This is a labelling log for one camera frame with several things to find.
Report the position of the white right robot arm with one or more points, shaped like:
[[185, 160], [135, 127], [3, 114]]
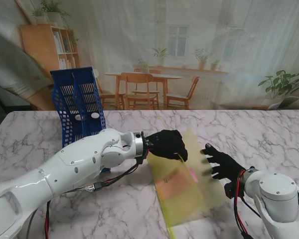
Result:
[[279, 199]]

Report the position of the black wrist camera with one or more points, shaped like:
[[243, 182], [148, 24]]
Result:
[[142, 159], [229, 190]]

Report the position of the blue perforated plastic file rack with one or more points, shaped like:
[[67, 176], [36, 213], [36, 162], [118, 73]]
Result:
[[77, 99]]

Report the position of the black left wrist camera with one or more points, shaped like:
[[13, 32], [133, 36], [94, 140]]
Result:
[[142, 159]]

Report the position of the pink paper receipt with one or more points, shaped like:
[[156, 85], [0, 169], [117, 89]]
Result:
[[174, 184]]

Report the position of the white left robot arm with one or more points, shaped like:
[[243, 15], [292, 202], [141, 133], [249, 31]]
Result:
[[64, 174]]

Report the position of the printed dining room backdrop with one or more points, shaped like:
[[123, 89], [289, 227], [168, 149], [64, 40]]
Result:
[[164, 37]]

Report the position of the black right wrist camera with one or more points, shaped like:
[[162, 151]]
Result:
[[229, 190]]

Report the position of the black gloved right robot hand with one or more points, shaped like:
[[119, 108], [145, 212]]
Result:
[[226, 166]]

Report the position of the yellow-green translucent file folder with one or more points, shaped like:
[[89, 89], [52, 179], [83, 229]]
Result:
[[209, 189]]

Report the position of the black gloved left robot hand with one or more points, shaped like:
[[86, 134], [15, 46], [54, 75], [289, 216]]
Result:
[[167, 144]]

